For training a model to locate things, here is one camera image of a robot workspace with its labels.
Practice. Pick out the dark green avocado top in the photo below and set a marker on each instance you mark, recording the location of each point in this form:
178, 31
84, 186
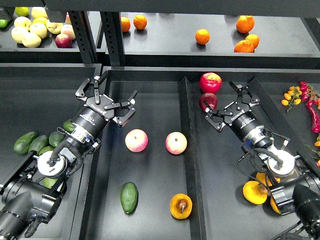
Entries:
68, 126

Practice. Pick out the pink apple right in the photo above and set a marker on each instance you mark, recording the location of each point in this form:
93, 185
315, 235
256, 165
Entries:
176, 143

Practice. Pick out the black tray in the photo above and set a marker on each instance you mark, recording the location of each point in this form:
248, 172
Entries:
40, 97
168, 101

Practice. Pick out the orange upper left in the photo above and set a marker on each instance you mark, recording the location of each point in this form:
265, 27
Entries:
140, 22

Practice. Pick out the large orange upper right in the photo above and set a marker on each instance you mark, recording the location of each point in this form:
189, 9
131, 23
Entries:
245, 24

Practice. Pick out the black centre tray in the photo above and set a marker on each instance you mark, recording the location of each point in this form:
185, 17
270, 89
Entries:
168, 101

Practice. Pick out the black shelf post right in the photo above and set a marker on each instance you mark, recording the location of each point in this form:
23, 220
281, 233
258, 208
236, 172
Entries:
112, 29

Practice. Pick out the dark red apple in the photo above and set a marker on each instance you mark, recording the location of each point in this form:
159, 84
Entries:
210, 98

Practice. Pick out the yellow lemon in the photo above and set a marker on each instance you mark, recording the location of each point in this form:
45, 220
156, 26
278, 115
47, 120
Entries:
41, 20

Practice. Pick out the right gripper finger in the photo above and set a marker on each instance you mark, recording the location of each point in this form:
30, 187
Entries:
246, 99
211, 113

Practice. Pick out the pale peach apple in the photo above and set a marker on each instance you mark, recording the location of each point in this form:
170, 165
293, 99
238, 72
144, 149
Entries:
67, 29

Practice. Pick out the pink apple left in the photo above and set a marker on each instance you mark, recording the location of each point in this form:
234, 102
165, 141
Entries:
136, 140

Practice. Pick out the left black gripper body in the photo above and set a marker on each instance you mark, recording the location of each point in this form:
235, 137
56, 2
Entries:
92, 116

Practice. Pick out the dark green avocado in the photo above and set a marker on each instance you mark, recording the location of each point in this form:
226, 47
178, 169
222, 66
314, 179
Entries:
39, 143
68, 126
55, 138
22, 144

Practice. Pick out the pale yellow apple top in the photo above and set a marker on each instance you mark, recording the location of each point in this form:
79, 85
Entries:
39, 12

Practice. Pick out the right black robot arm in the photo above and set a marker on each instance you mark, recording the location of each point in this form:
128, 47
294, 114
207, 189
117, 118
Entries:
285, 179

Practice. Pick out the pale yellow apple with stem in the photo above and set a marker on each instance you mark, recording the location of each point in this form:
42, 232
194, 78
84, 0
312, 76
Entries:
54, 27

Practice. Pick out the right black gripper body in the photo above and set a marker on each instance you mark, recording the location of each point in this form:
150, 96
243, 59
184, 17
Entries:
243, 122

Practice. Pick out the orange partly behind post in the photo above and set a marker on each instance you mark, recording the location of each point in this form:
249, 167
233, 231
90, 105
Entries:
125, 24

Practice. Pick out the red apple on shelf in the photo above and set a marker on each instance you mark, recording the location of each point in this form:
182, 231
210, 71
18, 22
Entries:
63, 41

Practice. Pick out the dark green avocado far left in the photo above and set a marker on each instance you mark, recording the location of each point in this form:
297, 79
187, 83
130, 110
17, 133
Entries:
22, 144

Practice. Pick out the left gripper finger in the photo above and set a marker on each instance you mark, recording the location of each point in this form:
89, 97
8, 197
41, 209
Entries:
95, 82
128, 105

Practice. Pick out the orange cherry tomato bunch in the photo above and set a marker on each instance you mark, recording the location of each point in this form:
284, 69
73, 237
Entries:
291, 98

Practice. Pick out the red chili pepper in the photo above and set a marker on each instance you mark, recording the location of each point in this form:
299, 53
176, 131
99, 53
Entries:
315, 119

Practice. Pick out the orange middle shelf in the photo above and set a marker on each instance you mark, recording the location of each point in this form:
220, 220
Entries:
202, 36

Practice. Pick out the pale yellow apple front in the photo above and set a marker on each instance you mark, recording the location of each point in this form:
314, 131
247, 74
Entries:
31, 40

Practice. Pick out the orange front right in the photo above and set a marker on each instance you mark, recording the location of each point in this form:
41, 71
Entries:
244, 46

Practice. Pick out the light green avocado bottom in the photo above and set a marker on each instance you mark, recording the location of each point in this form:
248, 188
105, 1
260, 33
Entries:
50, 182

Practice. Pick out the pink apple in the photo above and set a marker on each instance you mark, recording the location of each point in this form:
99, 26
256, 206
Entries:
136, 140
176, 143

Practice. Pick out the black shelf post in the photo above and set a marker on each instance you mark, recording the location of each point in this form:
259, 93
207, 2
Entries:
112, 29
83, 35

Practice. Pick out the black left tray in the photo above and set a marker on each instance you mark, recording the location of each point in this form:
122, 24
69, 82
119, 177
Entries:
40, 97

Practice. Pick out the black shelf post left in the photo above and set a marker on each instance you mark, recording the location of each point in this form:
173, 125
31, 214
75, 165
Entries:
83, 35

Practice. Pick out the pale yellow apple centre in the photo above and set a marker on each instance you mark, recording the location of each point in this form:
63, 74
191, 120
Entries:
39, 29

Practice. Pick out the orange right small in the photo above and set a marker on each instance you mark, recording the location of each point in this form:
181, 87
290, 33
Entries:
254, 39

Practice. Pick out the bright red apple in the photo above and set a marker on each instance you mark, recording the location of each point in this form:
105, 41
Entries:
210, 82

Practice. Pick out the red cherry tomato bunch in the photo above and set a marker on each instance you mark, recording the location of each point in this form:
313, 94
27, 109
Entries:
308, 93

